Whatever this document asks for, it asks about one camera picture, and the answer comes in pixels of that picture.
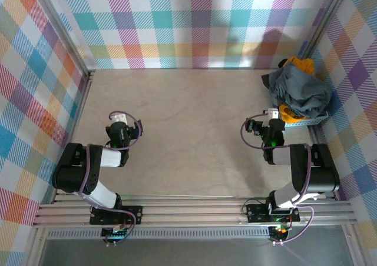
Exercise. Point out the grey t-shirt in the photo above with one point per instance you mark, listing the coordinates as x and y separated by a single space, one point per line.
300 89

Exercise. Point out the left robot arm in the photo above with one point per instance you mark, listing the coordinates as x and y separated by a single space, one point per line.
73 174

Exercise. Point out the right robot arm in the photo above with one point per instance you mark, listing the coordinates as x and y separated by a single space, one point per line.
321 172

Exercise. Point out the light blue plastic basket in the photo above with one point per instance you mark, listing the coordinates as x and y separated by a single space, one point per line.
306 121

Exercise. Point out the orange t-shirt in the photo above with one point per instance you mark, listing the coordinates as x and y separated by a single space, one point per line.
304 64

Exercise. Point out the grey metal panel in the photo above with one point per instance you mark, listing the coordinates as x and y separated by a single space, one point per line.
191 252

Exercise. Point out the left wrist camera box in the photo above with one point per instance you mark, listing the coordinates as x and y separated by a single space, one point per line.
119 119

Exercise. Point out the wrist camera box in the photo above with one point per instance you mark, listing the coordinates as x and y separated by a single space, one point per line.
119 119
272 113

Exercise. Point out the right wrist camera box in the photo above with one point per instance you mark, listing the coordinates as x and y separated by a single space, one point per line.
272 113

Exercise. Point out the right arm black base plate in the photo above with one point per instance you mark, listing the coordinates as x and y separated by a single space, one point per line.
256 213

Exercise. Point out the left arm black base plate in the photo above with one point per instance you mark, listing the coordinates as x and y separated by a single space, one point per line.
135 216

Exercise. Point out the aluminium mounting rail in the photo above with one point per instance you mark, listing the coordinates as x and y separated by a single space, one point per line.
191 211

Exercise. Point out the aluminium frame post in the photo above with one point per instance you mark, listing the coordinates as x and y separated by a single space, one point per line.
324 19
59 30

